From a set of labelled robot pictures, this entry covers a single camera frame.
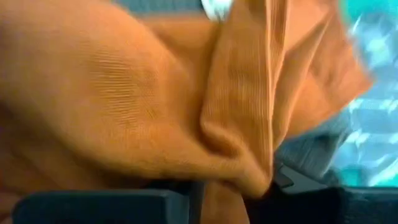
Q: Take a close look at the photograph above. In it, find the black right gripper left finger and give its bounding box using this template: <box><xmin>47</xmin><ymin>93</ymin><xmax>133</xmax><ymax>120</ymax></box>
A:
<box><xmin>12</xmin><ymin>183</ymin><xmax>205</xmax><ymax>224</ymax></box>

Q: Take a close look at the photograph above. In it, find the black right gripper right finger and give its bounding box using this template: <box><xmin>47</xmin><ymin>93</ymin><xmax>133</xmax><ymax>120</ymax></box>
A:
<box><xmin>244</xmin><ymin>174</ymin><xmax>398</xmax><ymax>224</ymax></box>

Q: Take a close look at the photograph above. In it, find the dark gray microfiber towel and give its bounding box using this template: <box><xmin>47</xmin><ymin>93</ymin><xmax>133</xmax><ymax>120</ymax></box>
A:
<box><xmin>273</xmin><ymin>118</ymin><xmax>354</xmax><ymax>187</ymax></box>

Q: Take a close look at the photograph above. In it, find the clear plastic bin with label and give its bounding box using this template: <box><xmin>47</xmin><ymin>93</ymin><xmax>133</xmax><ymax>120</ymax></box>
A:
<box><xmin>198</xmin><ymin>0</ymin><xmax>398</xmax><ymax>187</ymax></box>

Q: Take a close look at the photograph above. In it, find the orange microfiber towel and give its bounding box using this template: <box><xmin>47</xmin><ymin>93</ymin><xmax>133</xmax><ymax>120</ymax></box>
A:
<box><xmin>0</xmin><ymin>0</ymin><xmax>374</xmax><ymax>224</ymax></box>

